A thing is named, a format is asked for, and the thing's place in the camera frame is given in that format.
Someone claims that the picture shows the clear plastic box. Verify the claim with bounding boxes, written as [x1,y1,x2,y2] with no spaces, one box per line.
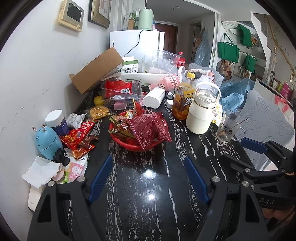
[100,80,143,110]

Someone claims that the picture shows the thin metal stirrer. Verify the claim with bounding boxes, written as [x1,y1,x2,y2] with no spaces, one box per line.
[228,117,250,132]

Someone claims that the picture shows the clear zip bag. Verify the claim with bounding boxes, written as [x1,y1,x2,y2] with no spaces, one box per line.
[151,49,182,75]

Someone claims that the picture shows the white grey snack packet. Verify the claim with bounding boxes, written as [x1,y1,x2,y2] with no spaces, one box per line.
[67,112,87,130]

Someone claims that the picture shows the orange spicy sachet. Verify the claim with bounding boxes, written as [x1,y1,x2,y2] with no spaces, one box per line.
[72,145,96,159]

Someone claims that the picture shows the pink paper cup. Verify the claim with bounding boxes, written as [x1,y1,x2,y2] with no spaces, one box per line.
[148,74,181,91]

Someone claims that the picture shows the dark blue jar white lid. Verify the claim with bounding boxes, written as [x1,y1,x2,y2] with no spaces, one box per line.
[45,109,70,136]

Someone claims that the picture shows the red packet with label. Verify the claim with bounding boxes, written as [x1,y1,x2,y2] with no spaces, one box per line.
[105,80,133,98]

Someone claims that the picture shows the pink gift boxes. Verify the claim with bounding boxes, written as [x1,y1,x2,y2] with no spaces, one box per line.
[274,82,293,112]

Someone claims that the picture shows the cartoon print bag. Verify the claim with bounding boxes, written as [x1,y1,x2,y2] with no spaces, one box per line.
[217,60,232,80]

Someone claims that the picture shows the white tray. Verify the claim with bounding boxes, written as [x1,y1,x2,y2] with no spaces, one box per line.
[120,72,170,82]

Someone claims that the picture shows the glass mug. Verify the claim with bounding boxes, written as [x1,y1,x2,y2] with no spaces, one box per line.
[216,110,246,143]

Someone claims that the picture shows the white fridge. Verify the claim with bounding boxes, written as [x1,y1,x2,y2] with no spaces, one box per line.
[109,30,165,61]

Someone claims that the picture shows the cardboard box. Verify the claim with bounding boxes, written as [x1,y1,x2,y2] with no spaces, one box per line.
[69,47,125,94]

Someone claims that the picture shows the white tissue paper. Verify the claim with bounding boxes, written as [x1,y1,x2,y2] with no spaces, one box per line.
[22,156,61,188]

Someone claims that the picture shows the red gold snack packet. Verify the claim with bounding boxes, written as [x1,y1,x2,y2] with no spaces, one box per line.
[60,128,84,150]

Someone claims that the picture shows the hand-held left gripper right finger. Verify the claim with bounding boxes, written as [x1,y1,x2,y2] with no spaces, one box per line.
[184,156,271,241]

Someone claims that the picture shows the grey leaf-print chair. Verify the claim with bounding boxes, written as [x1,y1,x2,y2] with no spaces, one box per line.
[236,89,296,171]

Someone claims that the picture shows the blue plastic bag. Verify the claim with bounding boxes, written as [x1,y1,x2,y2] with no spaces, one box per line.
[218,77,256,112]

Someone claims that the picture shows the black cable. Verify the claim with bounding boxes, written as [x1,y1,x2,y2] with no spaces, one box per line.
[124,30,142,57]

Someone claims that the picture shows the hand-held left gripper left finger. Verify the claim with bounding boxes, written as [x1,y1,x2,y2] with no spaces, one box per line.
[27,154,114,241]

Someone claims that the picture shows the pink green printed packet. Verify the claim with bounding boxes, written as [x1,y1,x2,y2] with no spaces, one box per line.
[60,148,88,184]

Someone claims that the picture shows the yellow crispy snack bag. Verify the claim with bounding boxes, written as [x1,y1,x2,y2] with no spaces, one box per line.
[84,105,114,120]

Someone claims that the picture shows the white flat device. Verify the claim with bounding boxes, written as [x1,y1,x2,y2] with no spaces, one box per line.
[28,184,45,212]

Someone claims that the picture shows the green tote bag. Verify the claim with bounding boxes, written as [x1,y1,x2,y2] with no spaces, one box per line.
[229,23,251,48]
[217,33,240,62]
[242,53,258,74]

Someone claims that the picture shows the person's right hand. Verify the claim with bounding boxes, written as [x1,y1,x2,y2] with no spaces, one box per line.
[261,206,296,223]

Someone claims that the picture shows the yellow smiley print bag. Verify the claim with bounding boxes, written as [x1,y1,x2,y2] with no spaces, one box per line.
[209,103,223,127]

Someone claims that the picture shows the red plastic basket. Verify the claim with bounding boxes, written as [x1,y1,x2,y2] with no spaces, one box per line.
[109,108,167,152]

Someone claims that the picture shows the hanging clear plastic bag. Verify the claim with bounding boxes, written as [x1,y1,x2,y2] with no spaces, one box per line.
[194,29,211,67]

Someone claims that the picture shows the white cylinder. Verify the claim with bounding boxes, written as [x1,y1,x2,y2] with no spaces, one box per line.
[143,88,166,108]

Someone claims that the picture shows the dark red snack packet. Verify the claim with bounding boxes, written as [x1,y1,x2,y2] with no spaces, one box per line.
[128,113,160,151]
[151,112,173,142]

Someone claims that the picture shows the orange drink bottle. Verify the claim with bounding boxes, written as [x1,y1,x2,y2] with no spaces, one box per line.
[172,72,197,120]

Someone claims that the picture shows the pale green cylinder appliance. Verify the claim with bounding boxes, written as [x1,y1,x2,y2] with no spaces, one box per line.
[138,9,154,30]

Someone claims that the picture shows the white kettle jug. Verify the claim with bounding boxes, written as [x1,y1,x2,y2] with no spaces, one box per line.
[186,81,221,134]

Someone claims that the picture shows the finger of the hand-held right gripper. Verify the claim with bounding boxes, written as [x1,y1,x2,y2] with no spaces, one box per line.
[218,154,289,186]
[240,137,296,171]

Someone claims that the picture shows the framed picture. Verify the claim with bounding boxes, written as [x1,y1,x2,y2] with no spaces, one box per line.
[88,0,112,29]

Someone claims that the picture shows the white green carton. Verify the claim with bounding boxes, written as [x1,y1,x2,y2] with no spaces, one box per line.
[120,56,139,73]

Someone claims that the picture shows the pink round item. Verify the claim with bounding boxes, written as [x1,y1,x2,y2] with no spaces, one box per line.
[53,168,65,181]

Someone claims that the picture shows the wall intercom panel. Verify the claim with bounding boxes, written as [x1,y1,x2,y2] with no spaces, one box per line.
[57,0,85,32]

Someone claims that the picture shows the long red snack packet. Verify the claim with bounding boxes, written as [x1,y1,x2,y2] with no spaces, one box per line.
[77,120,96,139]

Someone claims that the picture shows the light blue round humidifier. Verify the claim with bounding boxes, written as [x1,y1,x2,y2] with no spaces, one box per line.
[32,124,63,160]

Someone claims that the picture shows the dark brown snack wrapper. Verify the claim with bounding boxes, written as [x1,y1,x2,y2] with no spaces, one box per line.
[109,115,131,127]

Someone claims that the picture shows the brown wooden door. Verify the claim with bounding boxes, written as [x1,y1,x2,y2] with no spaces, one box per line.
[154,21,178,59]

